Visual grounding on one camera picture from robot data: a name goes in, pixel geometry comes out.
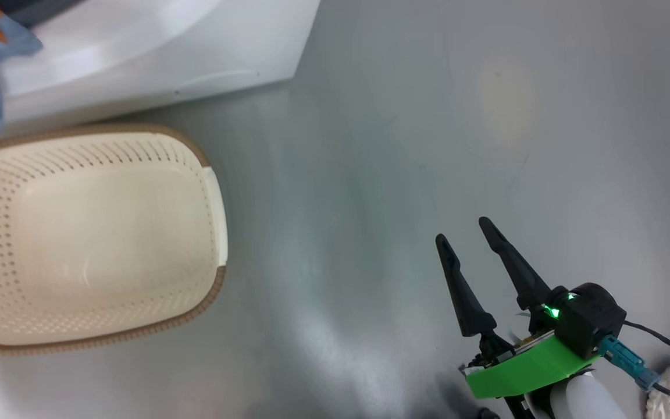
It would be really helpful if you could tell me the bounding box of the grey rubber door gasket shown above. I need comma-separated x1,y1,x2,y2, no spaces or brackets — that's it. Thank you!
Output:
0,0,85,29

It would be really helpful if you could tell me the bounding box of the teal cable connector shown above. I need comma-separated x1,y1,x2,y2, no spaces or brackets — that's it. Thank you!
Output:
598,335,660,391

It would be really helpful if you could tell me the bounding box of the white washing machine body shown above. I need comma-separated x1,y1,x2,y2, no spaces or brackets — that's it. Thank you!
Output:
0,0,322,124

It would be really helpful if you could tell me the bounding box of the cream perforated laundry basket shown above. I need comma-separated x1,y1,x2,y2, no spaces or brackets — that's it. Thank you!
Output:
0,123,229,356

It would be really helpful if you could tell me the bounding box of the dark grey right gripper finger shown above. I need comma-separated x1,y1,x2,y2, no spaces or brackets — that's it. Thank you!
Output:
435,233,514,357
478,216,551,311

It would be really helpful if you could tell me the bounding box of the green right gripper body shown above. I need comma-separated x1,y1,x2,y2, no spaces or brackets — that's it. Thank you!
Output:
463,335,604,402

